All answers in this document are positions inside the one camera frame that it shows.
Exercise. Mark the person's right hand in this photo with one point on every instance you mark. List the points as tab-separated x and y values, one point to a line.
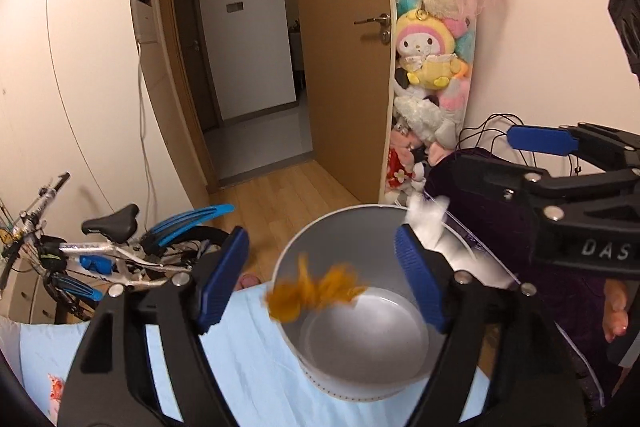
615	302

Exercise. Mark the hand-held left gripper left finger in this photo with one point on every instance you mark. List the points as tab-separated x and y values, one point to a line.
222	279

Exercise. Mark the white fluffy cloth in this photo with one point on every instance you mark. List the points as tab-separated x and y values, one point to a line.
480	264

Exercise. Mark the light blue bed sheet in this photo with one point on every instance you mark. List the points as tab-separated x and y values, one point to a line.
260	372

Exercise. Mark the white round bin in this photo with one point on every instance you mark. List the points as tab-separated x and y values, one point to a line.
350	247

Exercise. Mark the grey wall switch plate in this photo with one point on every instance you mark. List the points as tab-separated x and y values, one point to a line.
235	6

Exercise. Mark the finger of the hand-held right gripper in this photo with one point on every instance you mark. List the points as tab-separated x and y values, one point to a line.
500	179
540	139

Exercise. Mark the dark purple cloth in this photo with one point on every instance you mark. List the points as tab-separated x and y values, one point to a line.
550	322

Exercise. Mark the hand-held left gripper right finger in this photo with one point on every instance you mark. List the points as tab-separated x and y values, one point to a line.
419	279

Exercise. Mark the wooden door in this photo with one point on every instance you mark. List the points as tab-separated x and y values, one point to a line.
340	82

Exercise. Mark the wooden door frame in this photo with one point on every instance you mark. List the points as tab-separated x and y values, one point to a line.
200	132

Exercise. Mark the hanging organizer of plush toys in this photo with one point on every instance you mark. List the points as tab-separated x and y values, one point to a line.
425	52

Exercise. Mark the white tissue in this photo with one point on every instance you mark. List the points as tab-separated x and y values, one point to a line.
425	217

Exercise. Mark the white mountain bicycle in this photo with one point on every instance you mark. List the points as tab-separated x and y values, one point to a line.
115	252

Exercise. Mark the black bicycle frame bag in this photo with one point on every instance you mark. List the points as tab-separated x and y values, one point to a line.
52	254

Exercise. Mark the orange fluffy scrap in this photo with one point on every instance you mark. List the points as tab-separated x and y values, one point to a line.
287	302

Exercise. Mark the blue bicycle bottle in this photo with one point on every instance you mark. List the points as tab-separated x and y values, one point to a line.
97	263

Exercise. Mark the beige bedside cabinet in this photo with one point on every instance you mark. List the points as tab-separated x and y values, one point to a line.
30	302

